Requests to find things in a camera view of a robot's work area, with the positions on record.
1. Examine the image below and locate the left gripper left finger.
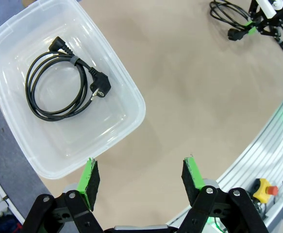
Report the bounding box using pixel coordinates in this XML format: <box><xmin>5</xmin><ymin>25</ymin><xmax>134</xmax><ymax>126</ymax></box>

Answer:
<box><xmin>22</xmin><ymin>157</ymin><xmax>105</xmax><ymax>233</ymax></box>

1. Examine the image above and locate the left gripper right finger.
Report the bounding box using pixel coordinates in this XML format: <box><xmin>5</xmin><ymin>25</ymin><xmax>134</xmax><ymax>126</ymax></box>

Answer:
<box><xmin>177</xmin><ymin>156</ymin><xmax>270</xmax><ymax>233</ymax></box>

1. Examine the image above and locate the black cable thick plug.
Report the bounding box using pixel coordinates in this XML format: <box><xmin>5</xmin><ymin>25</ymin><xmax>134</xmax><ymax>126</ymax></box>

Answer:
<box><xmin>209</xmin><ymin>0</ymin><xmax>253</xmax><ymax>41</ymax></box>

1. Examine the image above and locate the black power cable angled plug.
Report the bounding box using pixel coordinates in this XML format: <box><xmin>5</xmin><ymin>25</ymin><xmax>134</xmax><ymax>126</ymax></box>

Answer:
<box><xmin>24</xmin><ymin>35</ymin><xmax>112</xmax><ymax>121</ymax></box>

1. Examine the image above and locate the clear plastic storage bin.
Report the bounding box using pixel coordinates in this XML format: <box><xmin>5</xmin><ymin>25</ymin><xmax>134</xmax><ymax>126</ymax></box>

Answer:
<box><xmin>0</xmin><ymin>0</ymin><xmax>147</xmax><ymax>180</ymax></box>

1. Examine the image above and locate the yellow emergency stop button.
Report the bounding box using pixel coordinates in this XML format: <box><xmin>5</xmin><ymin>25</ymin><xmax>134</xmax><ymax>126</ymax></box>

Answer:
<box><xmin>252</xmin><ymin>178</ymin><xmax>279</xmax><ymax>203</ymax></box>

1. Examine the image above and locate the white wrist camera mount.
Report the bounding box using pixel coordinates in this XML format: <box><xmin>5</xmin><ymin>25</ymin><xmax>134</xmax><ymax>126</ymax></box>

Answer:
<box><xmin>257</xmin><ymin>0</ymin><xmax>283</xmax><ymax>19</ymax></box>

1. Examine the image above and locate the aluminium rail frame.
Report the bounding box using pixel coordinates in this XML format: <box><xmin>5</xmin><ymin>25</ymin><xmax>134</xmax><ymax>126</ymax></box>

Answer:
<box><xmin>165</xmin><ymin>77</ymin><xmax>283</xmax><ymax>233</ymax></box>

